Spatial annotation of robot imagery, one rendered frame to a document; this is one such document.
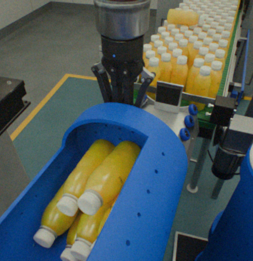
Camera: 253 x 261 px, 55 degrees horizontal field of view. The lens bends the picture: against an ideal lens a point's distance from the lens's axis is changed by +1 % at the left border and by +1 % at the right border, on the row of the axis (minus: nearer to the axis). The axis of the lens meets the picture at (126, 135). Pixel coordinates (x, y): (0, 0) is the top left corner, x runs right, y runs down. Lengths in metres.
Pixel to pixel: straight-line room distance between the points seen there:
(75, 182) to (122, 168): 0.10
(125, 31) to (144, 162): 0.21
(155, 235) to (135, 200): 0.06
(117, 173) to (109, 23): 0.26
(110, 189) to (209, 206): 1.46
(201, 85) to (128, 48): 0.61
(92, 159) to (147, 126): 0.15
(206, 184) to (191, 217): 0.31
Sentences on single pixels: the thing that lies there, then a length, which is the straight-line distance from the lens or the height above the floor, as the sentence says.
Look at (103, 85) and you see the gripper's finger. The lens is 0.50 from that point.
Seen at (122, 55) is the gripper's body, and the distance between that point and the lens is 0.43.
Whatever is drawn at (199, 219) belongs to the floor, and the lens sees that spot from 1.79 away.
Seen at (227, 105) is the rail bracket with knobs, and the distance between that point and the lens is 0.95.
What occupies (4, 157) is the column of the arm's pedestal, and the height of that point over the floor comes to 0.83.
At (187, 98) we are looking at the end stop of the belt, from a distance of 1.02.
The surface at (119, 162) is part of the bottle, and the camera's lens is 0.48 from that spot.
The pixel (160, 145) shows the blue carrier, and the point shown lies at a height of 1.20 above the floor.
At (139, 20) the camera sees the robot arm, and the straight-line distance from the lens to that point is 0.41.
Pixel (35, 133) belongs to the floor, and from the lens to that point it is 2.41.
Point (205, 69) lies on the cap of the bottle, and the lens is 0.99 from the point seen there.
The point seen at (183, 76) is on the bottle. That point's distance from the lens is 1.07.
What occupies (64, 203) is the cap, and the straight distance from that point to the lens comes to 0.48.
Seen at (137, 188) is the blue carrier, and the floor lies 1.21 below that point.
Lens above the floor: 1.51
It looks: 43 degrees down
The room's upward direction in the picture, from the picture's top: straight up
